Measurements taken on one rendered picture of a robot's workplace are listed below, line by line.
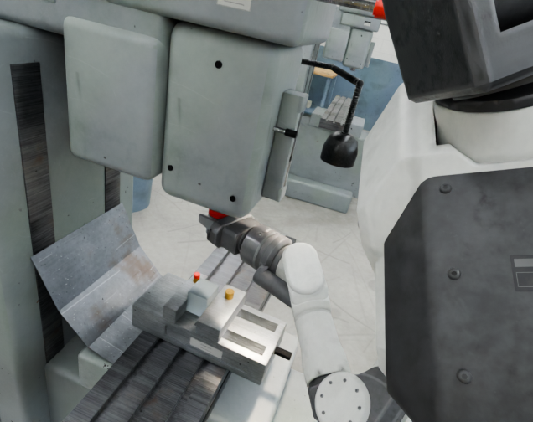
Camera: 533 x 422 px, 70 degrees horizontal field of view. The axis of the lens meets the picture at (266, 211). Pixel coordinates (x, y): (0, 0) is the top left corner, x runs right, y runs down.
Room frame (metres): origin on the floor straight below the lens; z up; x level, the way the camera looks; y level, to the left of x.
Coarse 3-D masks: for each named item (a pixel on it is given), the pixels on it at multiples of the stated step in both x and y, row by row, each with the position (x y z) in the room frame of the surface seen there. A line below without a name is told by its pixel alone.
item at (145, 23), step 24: (0, 0) 0.71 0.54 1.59; (24, 0) 0.70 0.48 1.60; (48, 0) 0.69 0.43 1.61; (72, 0) 0.68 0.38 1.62; (96, 0) 0.67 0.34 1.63; (24, 24) 0.72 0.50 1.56; (48, 24) 0.69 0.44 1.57; (120, 24) 0.66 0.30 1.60; (144, 24) 0.65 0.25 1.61; (168, 24) 0.66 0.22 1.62; (168, 48) 0.67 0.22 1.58
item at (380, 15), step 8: (320, 0) 0.60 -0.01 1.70; (328, 0) 0.59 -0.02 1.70; (336, 0) 0.59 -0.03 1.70; (344, 0) 0.59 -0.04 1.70; (352, 0) 0.59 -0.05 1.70; (360, 0) 0.58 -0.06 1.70; (376, 0) 0.58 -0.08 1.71; (360, 8) 0.58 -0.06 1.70; (368, 8) 0.58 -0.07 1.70; (376, 8) 0.57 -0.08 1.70; (376, 16) 0.58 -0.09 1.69; (384, 16) 0.57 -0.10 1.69
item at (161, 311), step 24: (168, 288) 0.75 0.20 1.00; (144, 312) 0.66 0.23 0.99; (168, 312) 0.64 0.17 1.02; (240, 312) 0.72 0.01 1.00; (168, 336) 0.65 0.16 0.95; (192, 336) 0.63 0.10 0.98; (240, 336) 0.64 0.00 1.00; (264, 336) 0.66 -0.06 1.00; (216, 360) 0.61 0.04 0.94; (240, 360) 0.60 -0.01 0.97; (264, 360) 0.59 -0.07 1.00
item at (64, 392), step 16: (64, 352) 0.70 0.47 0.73; (48, 368) 0.65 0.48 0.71; (64, 368) 0.66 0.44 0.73; (48, 384) 0.65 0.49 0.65; (64, 384) 0.64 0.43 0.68; (80, 384) 0.63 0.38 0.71; (288, 384) 0.76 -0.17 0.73; (304, 384) 0.77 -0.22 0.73; (64, 400) 0.64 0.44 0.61; (288, 400) 0.71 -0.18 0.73; (304, 400) 0.72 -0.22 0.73; (64, 416) 0.64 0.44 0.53; (288, 416) 0.66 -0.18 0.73; (304, 416) 0.67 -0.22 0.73
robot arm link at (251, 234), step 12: (228, 216) 0.70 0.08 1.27; (252, 216) 0.74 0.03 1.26; (216, 228) 0.66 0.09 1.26; (228, 228) 0.66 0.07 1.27; (240, 228) 0.67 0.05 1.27; (252, 228) 0.67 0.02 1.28; (264, 228) 0.66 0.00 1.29; (216, 240) 0.65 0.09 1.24; (228, 240) 0.65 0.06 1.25; (240, 240) 0.65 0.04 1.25; (252, 240) 0.63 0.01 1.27; (264, 240) 0.62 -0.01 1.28; (240, 252) 0.63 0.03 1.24; (252, 252) 0.61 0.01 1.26; (252, 264) 0.61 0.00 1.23
